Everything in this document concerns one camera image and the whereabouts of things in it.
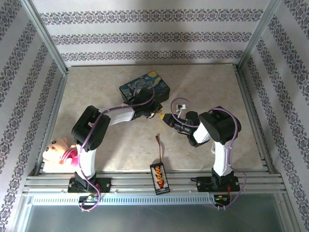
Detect aluminium right side rail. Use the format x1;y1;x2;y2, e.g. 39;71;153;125
234;64;276;173

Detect aluminium right corner post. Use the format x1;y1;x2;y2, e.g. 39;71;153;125
237;0;283;71

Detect white slotted cable duct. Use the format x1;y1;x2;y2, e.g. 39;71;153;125
31;194;216;206

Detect pink plush toy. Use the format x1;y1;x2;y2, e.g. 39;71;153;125
42;136;82;169

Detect aluminium front rails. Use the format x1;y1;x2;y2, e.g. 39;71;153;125
24;170;287;194

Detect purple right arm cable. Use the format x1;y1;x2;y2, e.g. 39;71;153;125
170;97;247;211

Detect aluminium rail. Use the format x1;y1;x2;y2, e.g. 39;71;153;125
33;72;71;176
67;62;239;69
234;64;276;173

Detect aluminium back rail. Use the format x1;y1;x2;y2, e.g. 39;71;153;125
67;62;239;69

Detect aluminium left corner post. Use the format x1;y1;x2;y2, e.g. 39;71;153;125
21;0;69;75

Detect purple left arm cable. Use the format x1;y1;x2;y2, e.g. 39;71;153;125
77;85;156;212

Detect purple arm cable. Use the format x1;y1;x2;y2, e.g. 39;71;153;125
77;85;156;212
170;97;247;211

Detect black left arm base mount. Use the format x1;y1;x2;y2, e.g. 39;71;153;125
68;177;112;193

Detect black board with yellow connectors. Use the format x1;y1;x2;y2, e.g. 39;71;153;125
149;163;171;195

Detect thin red black wire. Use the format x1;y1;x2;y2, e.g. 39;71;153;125
155;135;164;165

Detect grey metal sheet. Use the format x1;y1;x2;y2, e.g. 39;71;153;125
23;203;294;232

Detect aluminium corner post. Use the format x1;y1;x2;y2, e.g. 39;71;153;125
237;0;283;71
21;0;69;75

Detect starry night print box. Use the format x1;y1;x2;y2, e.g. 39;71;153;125
119;70;171;103

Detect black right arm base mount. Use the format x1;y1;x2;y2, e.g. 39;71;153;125
190;175;240;193

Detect aluminium left side rail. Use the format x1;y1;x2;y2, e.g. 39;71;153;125
33;72;71;176

